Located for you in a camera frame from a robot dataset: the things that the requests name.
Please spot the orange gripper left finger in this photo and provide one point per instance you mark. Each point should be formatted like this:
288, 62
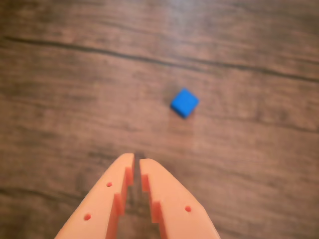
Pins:
99, 206

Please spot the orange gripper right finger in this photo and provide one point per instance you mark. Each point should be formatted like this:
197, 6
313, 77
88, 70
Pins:
174, 211

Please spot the blue cube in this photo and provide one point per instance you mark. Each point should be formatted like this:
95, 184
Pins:
185, 102

